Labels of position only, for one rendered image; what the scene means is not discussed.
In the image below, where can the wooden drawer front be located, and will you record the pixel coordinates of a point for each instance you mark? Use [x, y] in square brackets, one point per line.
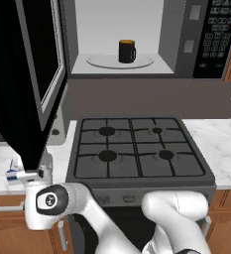
[226, 200]
[8, 215]

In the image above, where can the glass microwave turntable plate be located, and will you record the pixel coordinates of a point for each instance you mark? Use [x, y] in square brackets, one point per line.
[103, 61]

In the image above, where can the wooden cupboard door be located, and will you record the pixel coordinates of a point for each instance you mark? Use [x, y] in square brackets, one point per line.
[14, 236]
[227, 233]

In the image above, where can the black microwave oven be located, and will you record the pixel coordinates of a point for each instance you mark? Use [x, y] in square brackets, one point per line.
[179, 36]

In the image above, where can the dark grey oven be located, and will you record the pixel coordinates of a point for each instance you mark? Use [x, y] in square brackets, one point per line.
[123, 198]

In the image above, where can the white and blue carton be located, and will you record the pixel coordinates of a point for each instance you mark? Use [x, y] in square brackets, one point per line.
[12, 174]

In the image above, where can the black microwave door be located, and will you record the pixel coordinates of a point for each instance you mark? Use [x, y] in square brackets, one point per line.
[11, 66]

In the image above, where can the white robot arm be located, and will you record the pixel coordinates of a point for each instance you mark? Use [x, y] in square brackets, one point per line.
[97, 211]

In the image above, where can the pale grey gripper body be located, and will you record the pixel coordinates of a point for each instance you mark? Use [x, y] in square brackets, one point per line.
[46, 165]

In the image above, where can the grey toaster oven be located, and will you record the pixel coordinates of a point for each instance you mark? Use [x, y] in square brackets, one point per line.
[59, 129]

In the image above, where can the black mug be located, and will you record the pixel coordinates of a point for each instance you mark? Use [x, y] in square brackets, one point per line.
[126, 52]

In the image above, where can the dark grey gas hob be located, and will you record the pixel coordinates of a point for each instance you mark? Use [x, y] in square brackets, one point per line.
[140, 155]

